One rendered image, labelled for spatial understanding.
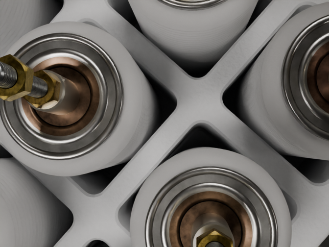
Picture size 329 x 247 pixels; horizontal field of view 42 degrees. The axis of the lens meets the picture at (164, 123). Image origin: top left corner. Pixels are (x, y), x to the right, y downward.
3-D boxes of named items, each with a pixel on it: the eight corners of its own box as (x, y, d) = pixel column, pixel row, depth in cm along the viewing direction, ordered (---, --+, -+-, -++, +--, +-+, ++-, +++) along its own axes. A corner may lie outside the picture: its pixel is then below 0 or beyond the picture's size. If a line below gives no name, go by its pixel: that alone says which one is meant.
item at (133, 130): (75, 63, 44) (-6, 9, 26) (168, 74, 44) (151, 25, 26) (63, 157, 44) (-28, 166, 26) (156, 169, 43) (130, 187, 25)
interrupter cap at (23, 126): (11, 28, 26) (6, 25, 26) (132, 41, 26) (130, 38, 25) (-7, 151, 26) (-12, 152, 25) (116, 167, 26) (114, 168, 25)
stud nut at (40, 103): (31, 70, 23) (24, 67, 22) (62, 73, 23) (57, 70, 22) (25, 107, 23) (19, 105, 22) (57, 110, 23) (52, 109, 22)
